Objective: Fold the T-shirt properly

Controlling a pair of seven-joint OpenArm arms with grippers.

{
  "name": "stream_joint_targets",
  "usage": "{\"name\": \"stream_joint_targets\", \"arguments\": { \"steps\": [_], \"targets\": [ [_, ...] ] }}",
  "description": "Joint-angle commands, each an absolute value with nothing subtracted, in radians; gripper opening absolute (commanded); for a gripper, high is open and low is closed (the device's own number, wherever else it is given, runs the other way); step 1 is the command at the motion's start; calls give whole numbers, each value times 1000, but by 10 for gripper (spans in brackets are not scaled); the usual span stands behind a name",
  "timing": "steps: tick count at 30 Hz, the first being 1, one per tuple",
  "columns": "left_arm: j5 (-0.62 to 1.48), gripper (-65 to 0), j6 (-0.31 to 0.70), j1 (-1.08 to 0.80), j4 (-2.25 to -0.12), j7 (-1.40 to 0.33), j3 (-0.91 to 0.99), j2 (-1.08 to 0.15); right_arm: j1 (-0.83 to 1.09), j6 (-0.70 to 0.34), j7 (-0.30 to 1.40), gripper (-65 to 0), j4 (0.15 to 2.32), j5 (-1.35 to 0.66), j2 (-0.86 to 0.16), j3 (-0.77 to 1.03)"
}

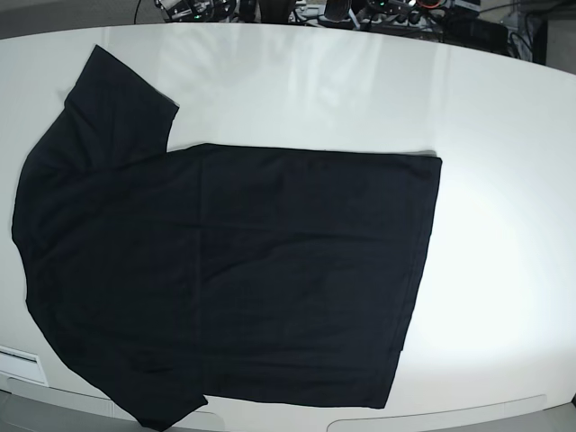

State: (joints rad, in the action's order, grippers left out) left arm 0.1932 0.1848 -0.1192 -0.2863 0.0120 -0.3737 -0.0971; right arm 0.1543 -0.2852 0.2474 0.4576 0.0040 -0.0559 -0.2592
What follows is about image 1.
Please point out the black T-shirt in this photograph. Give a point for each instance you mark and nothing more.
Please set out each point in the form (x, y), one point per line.
(163, 278)

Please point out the black equipment clutter behind table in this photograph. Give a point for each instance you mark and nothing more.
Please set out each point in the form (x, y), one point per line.
(507, 28)

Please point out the white label plate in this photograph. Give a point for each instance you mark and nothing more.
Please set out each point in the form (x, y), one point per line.
(22, 366)

